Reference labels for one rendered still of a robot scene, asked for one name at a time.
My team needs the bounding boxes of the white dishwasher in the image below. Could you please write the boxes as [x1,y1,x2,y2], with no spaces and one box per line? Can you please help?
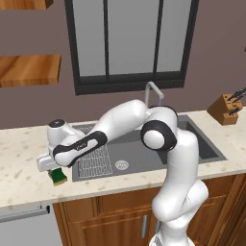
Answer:
[0,202,63,246]

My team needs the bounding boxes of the grey dishwasher handle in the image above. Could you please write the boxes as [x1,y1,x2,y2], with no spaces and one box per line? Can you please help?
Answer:
[0,205,51,224]

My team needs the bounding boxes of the dark grey sink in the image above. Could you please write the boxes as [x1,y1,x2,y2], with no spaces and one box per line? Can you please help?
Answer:
[70,114,229,183]

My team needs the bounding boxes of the grey tap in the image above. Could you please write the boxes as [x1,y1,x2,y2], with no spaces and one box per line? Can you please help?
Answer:
[144,81,165,109]

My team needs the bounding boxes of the wooden wall shelf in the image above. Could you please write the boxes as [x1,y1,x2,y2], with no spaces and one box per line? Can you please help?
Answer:
[0,0,55,11]
[0,53,62,88]

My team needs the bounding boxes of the black handled knife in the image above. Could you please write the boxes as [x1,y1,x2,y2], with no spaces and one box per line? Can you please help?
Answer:
[226,87,246,101]
[228,107,243,116]

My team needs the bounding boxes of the green and yellow sponge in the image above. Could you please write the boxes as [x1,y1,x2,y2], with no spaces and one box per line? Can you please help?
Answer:
[47,167,68,187]

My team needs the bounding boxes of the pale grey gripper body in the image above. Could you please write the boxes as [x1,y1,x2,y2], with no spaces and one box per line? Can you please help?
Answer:
[36,153,62,173]

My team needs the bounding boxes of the wooden knife block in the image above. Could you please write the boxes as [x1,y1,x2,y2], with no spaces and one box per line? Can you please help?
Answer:
[207,93,243,126]

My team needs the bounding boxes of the black framed window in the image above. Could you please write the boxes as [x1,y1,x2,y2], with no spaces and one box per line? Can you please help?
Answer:
[64,0,200,96]

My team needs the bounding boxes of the wooden cupboard door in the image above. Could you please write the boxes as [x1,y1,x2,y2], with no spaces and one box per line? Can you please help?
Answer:
[67,207,154,246]
[186,193,233,246]

